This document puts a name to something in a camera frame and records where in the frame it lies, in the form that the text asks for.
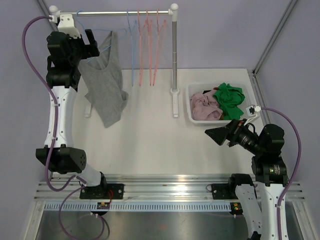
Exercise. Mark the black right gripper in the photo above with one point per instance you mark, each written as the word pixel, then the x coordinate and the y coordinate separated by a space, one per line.
pixel 220 134

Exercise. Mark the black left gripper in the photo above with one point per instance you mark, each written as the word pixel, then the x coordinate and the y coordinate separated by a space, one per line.
pixel 88 50

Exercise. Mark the grey tank top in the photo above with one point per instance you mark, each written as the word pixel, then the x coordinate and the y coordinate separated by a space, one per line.
pixel 103 78

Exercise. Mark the mauve pink tank top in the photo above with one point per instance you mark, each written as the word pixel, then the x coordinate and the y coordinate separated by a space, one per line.
pixel 204 107

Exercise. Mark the green tank top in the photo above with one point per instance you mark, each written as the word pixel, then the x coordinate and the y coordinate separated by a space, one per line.
pixel 229 99

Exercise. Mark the pink hanger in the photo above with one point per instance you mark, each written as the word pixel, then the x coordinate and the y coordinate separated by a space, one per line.
pixel 150 58
pixel 142 30
pixel 160 29

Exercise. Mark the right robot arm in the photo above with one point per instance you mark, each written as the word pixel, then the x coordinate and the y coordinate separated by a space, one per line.
pixel 259 197

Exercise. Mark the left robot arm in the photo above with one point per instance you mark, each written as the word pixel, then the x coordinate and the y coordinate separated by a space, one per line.
pixel 62 79

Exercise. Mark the white plastic laundry basket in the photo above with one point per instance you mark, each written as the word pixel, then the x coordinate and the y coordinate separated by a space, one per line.
pixel 195 87

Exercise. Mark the metal clothes rack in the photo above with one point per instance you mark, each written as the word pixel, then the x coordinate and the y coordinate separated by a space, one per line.
pixel 173 12

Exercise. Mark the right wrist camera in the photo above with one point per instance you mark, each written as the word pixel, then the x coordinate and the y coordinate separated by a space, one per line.
pixel 253 112

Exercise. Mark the aluminium front rail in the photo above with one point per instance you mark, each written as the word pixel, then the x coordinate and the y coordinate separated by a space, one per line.
pixel 172 188

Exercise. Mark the white slotted cable duct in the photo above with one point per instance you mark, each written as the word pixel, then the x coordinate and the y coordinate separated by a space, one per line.
pixel 138 206

